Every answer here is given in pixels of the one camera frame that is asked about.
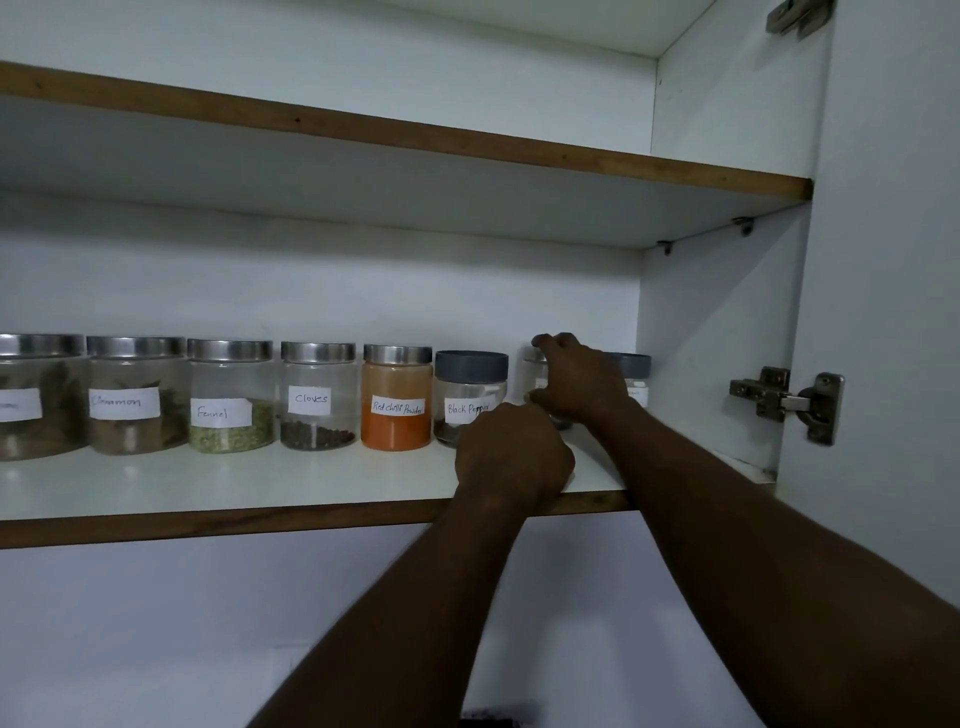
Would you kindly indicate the person's left hand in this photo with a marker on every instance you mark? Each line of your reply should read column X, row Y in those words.
column 514, row 461

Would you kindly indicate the person's right hand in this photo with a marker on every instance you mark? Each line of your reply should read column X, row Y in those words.
column 589, row 386

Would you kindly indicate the person's left fingers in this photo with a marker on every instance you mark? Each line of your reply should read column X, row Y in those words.
column 525, row 424

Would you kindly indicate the person's right thumb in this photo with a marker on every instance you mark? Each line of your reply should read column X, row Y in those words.
column 541, row 397

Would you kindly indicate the clear glass jar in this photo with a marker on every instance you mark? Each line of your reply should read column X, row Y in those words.
column 536, row 375

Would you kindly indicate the person's right forearm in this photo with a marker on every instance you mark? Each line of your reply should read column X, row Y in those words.
column 765, row 585

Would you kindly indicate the person's left forearm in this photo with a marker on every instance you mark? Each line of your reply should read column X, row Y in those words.
column 405, row 637

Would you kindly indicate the grey-lidded jar of black peppercorns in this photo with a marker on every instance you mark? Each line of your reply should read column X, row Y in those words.
column 471, row 369

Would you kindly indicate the grey-lidded glass jar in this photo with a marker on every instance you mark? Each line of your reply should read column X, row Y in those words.
column 637, row 366

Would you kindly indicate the glass jar of orange powder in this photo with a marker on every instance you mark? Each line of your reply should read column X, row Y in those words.
column 397, row 431

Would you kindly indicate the glass jar of dark cloves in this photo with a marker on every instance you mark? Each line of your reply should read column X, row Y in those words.
column 318, row 433

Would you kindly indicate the steel cabinet door hinge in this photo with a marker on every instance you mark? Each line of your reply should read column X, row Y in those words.
column 799, row 13
column 795, row 401

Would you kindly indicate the white shelf board, wooden edge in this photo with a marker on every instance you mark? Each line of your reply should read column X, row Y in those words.
column 375, row 180
column 225, row 484

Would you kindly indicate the glass jar of green seeds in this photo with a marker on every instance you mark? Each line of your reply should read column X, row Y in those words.
column 231, row 435

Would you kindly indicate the white cabinet door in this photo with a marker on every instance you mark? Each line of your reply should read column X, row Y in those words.
column 885, row 262

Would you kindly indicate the glass jar of cinnamon sticks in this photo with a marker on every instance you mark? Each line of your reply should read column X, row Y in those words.
column 135, row 435

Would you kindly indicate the glass jar of brown spice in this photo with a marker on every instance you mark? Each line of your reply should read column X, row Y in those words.
column 37, row 435

